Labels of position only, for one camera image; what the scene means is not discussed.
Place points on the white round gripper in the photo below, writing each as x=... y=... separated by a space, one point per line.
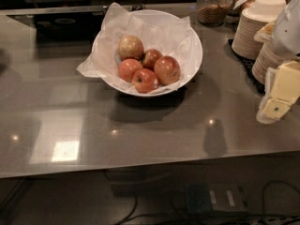
x=287 y=32

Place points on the black induction cooktop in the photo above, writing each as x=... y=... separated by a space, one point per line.
x=64 y=26

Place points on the white paper liner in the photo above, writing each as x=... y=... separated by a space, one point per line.
x=162 y=35

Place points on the dark red apple centre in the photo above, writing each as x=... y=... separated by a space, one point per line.
x=150 y=57

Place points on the paper plate stack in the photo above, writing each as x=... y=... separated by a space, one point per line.
x=265 y=60
x=253 y=18

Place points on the yellowish apple back left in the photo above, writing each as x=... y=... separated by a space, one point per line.
x=130 y=47

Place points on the glass jar with grains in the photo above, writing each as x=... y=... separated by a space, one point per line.
x=212 y=12

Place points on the blue box under table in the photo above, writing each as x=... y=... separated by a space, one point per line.
x=215 y=199

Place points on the paper plate stack front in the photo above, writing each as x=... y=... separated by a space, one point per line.
x=265 y=60

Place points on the paper plate stack back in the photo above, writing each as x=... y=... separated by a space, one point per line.
x=253 y=18

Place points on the black mat under plates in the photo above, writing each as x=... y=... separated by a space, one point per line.
x=247 y=66

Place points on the white ceramic bowl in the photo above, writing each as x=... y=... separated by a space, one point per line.
x=193 y=50

